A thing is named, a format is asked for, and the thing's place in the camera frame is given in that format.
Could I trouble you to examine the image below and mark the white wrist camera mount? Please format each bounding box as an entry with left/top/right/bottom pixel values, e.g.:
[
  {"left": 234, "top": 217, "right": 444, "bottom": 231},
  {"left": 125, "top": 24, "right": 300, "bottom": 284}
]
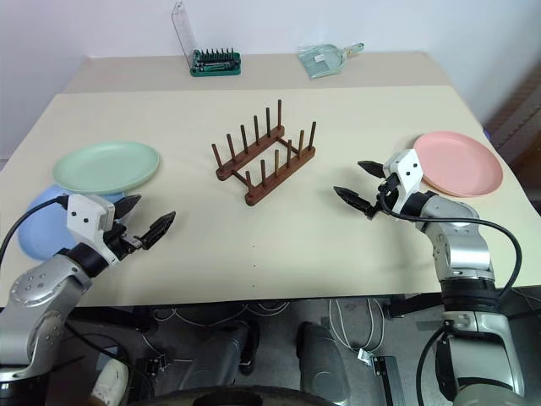
[
  {"left": 66, "top": 193, "right": 124, "bottom": 267},
  {"left": 381, "top": 148, "right": 424, "bottom": 214}
]

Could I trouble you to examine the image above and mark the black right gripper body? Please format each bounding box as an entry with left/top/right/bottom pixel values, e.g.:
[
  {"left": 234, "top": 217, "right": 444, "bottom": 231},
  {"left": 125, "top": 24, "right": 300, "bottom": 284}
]
[{"left": 374, "top": 172, "right": 402, "bottom": 212}]

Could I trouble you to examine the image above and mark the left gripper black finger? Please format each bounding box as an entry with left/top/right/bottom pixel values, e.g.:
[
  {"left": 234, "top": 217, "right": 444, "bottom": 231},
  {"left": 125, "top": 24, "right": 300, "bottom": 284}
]
[
  {"left": 113, "top": 195, "right": 143, "bottom": 222},
  {"left": 141, "top": 211, "right": 178, "bottom": 251}
]

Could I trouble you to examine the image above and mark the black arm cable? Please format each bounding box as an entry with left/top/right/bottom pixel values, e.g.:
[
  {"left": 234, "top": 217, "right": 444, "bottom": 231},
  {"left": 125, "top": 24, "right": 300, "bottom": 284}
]
[
  {"left": 0, "top": 195, "right": 69, "bottom": 260},
  {"left": 377, "top": 190, "right": 522, "bottom": 302}
]

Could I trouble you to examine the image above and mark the dark rounded robot leg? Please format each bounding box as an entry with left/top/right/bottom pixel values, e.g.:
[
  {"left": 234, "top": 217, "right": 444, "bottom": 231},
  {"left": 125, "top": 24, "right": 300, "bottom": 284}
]
[
  {"left": 295, "top": 321, "right": 352, "bottom": 403},
  {"left": 184, "top": 320, "right": 261, "bottom": 399}
]

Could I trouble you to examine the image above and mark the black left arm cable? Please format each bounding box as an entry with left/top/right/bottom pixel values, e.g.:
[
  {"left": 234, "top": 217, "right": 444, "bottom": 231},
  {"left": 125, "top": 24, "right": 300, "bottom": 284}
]
[{"left": 0, "top": 195, "right": 69, "bottom": 260}]

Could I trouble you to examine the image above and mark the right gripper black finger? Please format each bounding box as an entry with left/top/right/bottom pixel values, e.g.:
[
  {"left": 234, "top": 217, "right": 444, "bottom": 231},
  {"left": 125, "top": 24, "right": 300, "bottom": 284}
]
[
  {"left": 333, "top": 186, "right": 379, "bottom": 220},
  {"left": 358, "top": 160, "right": 387, "bottom": 179}
]

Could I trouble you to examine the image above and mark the pink red plate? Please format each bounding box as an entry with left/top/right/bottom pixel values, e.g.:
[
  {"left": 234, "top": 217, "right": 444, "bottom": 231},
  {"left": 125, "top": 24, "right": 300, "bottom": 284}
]
[{"left": 413, "top": 131, "right": 505, "bottom": 199}]

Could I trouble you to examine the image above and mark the white cable loop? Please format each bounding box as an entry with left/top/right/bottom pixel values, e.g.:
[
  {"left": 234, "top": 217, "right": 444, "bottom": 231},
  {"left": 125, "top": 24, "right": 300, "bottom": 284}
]
[{"left": 328, "top": 297, "right": 386, "bottom": 353}]

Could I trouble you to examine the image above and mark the beige table mat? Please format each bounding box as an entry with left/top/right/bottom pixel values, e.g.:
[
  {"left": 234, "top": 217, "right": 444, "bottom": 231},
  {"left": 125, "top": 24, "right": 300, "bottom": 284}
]
[{"left": 0, "top": 84, "right": 541, "bottom": 308}]

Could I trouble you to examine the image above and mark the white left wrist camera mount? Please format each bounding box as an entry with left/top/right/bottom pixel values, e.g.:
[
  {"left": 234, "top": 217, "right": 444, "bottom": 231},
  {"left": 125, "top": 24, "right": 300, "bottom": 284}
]
[{"left": 66, "top": 193, "right": 124, "bottom": 267}]

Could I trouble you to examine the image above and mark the black metal bracket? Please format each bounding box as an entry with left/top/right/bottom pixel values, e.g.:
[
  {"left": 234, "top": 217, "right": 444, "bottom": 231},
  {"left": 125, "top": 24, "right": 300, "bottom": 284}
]
[{"left": 370, "top": 354, "right": 401, "bottom": 406}]

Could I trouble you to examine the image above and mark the light blue plate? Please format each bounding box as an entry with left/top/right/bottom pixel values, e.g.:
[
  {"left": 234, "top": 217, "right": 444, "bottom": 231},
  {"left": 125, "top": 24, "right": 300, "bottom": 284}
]
[{"left": 17, "top": 183, "right": 128, "bottom": 261}]

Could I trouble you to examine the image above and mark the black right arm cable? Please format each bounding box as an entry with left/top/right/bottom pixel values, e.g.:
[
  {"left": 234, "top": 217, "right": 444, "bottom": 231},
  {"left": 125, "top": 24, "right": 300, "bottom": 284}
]
[{"left": 377, "top": 190, "right": 522, "bottom": 302}]

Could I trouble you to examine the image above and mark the light green mini dustpan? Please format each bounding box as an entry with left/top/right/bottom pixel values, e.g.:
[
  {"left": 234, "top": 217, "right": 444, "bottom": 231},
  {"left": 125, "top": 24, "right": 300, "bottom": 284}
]
[{"left": 296, "top": 41, "right": 366, "bottom": 80}]

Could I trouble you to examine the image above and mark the wooden dish rack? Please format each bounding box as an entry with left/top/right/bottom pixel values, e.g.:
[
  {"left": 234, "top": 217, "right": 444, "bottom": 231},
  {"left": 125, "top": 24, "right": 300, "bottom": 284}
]
[{"left": 210, "top": 98, "right": 318, "bottom": 207}]

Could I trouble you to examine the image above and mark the white shoe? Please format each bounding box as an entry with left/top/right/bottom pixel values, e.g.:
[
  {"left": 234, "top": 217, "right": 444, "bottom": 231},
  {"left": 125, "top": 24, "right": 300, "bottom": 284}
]
[{"left": 90, "top": 358, "right": 130, "bottom": 406}]

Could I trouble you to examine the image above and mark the light green plate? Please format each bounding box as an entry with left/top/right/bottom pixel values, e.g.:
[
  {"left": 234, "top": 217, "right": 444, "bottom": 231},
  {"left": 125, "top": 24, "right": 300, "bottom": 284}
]
[{"left": 52, "top": 140, "right": 162, "bottom": 195}]

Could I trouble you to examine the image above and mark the green screwdriver bit set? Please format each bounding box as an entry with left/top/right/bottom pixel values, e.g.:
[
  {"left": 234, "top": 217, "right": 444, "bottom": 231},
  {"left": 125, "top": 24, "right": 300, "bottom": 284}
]
[{"left": 189, "top": 47, "right": 243, "bottom": 79}]

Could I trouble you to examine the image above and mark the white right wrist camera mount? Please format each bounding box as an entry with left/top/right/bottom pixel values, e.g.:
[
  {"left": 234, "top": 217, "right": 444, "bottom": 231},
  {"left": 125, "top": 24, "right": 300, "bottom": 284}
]
[{"left": 381, "top": 148, "right": 424, "bottom": 214}]

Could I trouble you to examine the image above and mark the clear plastic case lid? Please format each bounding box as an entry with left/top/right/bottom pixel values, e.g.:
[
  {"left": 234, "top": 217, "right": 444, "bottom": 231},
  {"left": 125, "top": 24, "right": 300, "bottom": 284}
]
[{"left": 171, "top": 0, "right": 199, "bottom": 58}]

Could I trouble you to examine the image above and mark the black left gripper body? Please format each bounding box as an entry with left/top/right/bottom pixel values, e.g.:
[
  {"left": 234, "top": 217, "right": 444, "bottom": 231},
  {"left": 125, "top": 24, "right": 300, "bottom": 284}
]
[{"left": 101, "top": 220, "right": 145, "bottom": 261}]

